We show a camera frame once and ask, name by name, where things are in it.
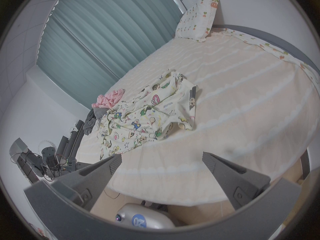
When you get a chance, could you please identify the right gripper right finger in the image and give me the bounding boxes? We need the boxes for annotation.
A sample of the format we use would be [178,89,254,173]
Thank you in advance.
[202,152,271,212]

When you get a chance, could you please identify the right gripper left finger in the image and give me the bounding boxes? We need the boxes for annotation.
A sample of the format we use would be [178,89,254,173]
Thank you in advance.
[51,154,122,211]

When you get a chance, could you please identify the white printed pyjama top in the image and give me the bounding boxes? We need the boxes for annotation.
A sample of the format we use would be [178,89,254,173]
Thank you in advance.
[96,68,198,161]

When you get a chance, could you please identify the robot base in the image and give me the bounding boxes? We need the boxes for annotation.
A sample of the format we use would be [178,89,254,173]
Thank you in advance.
[115,200,175,230]

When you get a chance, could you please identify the bed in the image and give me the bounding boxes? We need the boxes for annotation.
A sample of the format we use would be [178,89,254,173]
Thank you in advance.
[75,0,320,207]

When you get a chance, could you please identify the dark grey garment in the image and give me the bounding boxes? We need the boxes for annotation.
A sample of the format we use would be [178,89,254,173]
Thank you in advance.
[83,120,98,136]

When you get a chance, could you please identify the grey and white knit garment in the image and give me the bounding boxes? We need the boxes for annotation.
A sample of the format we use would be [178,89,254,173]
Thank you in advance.
[93,108,107,120]

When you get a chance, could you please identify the pink garment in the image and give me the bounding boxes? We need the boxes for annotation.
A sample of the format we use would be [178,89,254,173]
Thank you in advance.
[92,88,125,109]

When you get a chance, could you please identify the blue-green curtain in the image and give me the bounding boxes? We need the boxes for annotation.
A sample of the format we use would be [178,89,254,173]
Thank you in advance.
[36,0,188,111]

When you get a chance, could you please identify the white printed pillow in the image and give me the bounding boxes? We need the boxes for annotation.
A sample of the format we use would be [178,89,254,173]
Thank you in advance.
[175,0,220,42]

